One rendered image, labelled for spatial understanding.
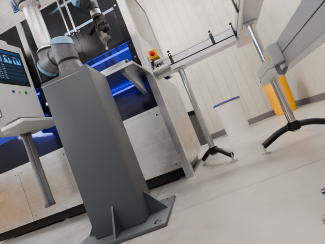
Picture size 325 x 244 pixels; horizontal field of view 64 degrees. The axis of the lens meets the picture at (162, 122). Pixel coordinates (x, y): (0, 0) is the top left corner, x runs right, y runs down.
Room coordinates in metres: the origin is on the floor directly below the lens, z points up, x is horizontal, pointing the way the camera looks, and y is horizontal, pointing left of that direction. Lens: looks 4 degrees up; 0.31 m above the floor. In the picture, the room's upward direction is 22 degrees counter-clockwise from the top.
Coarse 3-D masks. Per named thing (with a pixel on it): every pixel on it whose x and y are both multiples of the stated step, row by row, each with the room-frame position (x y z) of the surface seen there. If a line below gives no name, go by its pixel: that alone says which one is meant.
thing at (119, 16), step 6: (114, 0) 2.04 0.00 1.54; (114, 6) 2.05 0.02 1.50; (120, 12) 2.04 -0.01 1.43; (120, 18) 2.04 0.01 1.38; (120, 24) 2.05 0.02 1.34; (126, 30) 2.04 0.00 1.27; (126, 36) 2.05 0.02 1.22; (132, 42) 2.04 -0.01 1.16; (132, 48) 2.04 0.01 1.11; (132, 54) 2.04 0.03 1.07; (138, 60) 2.04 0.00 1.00
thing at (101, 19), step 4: (92, 16) 1.76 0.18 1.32; (96, 16) 1.75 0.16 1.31; (100, 16) 1.75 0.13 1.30; (96, 20) 1.76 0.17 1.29; (100, 20) 1.76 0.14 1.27; (104, 20) 1.74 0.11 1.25; (96, 24) 1.76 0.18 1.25; (100, 24) 1.75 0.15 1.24; (104, 24) 1.74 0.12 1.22; (108, 24) 1.78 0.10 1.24; (100, 28) 1.75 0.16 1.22; (104, 28) 1.75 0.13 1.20; (108, 28) 1.77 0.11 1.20
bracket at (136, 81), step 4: (124, 72) 1.72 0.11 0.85; (128, 72) 1.76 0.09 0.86; (128, 76) 1.77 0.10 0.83; (132, 76) 1.81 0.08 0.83; (136, 76) 1.92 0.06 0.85; (132, 80) 1.82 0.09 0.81; (136, 80) 1.88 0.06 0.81; (140, 80) 1.98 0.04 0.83; (136, 84) 1.88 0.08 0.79; (140, 84) 1.94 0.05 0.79; (140, 88) 1.94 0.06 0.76; (144, 88) 2.00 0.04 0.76; (144, 92) 2.01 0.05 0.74
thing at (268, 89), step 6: (282, 78) 4.79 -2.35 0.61; (270, 84) 4.83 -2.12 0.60; (282, 84) 4.78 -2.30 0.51; (264, 90) 5.03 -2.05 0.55; (270, 90) 4.87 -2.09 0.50; (288, 90) 4.82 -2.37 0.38; (270, 96) 4.92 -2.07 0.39; (276, 96) 4.84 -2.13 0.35; (288, 96) 4.80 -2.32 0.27; (270, 102) 5.01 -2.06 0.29; (276, 102) 4.87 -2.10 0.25; (288, 102) 4.80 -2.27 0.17; (294, 102) 4.85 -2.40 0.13; (276, 108) 4.93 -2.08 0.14; (294, 108) 4.82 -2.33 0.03; (276, 114) 5.02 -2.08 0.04; (282, 114) 4.88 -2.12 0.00
